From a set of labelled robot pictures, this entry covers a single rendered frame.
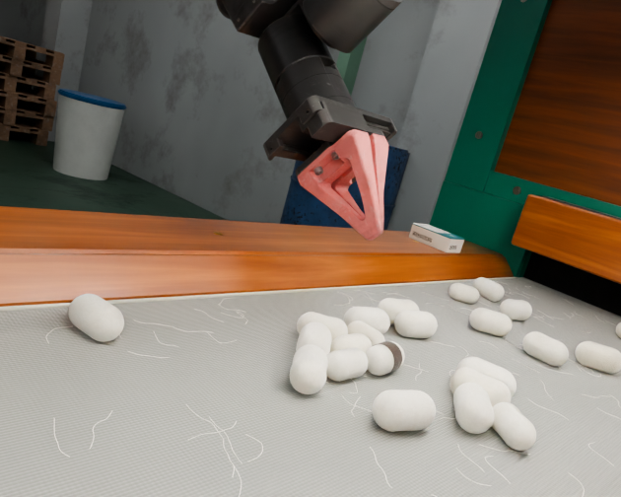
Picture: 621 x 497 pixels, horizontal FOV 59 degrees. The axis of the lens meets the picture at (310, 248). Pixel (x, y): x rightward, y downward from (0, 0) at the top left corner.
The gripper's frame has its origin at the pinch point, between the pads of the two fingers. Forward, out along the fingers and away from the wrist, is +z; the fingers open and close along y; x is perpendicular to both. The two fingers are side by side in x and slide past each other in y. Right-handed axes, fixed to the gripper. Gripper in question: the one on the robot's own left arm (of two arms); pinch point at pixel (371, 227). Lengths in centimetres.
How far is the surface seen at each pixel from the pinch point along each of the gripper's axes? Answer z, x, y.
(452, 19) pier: -149, 40, 202
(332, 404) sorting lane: 12.0, -0.8, -11.8
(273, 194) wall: -157, 203, 221
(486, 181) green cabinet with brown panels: -13.4, 6.0, 43.2
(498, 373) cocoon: 13.4, -4.6, -0.6
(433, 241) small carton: -5.0, 9.8, 27.2
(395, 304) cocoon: 5.7, 2.2, 2.1
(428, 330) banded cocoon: 8.6, 0.9, 2.8
